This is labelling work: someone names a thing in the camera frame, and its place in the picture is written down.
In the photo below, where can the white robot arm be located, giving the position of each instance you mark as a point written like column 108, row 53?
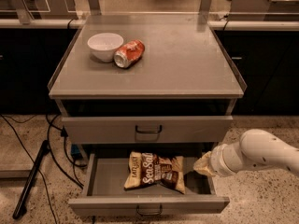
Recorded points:
column 255, row 150

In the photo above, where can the white bowl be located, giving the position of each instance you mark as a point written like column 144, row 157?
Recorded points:
column 104, row 45

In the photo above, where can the orange soda can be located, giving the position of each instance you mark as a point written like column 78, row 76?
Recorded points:
column 129, row 54

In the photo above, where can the far left metal post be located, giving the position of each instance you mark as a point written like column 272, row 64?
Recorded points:
column 22, row 11

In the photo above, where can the taped gripper body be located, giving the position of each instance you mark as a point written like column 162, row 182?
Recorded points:
column 217, row 160

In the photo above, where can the grey drawer cabinet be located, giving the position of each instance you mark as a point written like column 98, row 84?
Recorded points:
column 184, row 71

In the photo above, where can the right metal post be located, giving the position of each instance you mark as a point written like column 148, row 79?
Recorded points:
column 203, row 12

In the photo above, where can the closed upper drawer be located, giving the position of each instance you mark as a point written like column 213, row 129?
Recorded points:
column 120, row 130

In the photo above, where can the black middle drawer handle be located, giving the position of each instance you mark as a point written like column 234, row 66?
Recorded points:
column 149, row 212

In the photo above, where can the brown chip bag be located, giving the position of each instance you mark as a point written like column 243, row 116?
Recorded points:
column 146, row 169

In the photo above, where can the black drawer handle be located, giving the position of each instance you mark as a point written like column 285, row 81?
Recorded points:
column 149, row 212
column 149, row 131

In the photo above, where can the black bar on floor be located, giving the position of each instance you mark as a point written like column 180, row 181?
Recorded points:
column 20, row 209

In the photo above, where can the white horizontal rail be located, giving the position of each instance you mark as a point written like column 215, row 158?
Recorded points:
column 288, row 26

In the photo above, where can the black upper drawer handle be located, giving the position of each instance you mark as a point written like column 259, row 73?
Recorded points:
column 149, row 131

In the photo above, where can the open middle drawer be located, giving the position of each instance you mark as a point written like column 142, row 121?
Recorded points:
column 104, row 193

